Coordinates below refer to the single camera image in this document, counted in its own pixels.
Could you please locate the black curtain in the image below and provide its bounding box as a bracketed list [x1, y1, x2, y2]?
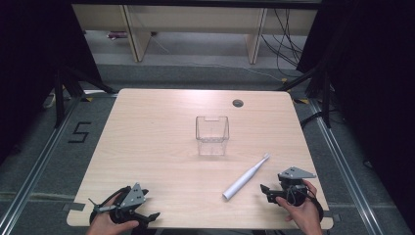
[296, 0, 415, 226]
[0, 0, 103, 165]

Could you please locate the bundle of black cables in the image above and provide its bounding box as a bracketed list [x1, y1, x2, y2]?
[259, 8, 305, 78]

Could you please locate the silver metal floor rail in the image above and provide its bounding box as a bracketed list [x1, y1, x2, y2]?
[307, 97, 384, 235]
[0, 96, 82, 235]

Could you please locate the clear plastic container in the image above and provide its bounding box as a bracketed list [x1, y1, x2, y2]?
[195, 116, 230, 157]

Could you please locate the black metal stand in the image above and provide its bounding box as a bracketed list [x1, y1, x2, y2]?
[276, 63, 333, 129]
[53, 65, 119, 129]

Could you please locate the person's right hand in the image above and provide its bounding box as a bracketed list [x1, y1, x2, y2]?
[275, 178, 325, 235]

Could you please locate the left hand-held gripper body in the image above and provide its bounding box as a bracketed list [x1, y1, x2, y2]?
[88, 182, 150, 226]

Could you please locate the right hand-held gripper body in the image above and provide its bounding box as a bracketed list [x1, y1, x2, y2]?
[276, 165, 318, 208]

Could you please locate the black wrist strap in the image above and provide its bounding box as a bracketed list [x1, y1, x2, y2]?
[304, 190, 325, 223]

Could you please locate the light wooden bench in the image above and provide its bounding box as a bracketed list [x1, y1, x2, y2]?
[71, 3, 319, 66]

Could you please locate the white electric toothbrush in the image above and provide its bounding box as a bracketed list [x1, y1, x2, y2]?
[222, 152, 271, 202]

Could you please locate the person's left hand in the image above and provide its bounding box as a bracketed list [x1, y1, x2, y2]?
[85, 195, 140, 235]

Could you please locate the small dark pink object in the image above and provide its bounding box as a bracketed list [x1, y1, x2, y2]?
[107, 30, 129, 41]

